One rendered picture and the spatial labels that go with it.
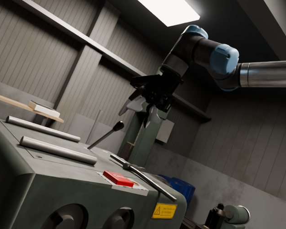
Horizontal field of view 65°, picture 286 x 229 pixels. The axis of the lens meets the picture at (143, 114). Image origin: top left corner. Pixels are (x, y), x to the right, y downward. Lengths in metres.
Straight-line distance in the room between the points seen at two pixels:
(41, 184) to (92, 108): 3.57
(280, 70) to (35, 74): 3.35
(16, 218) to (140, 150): 2.98
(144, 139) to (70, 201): 2.92
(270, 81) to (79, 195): 0.59
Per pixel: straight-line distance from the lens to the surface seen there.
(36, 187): 0.45
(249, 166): 4.95
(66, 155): 0.62
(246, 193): 4.88
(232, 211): 2.04
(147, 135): 3.39
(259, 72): 0.74
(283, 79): 0.74
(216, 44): 0.67
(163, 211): 0.74
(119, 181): 0.56
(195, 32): 0.72
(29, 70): 3.69
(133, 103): 0.67
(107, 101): 4.10
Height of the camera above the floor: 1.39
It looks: 5 degrees up
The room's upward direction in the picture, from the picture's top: 23 degrees clockwise
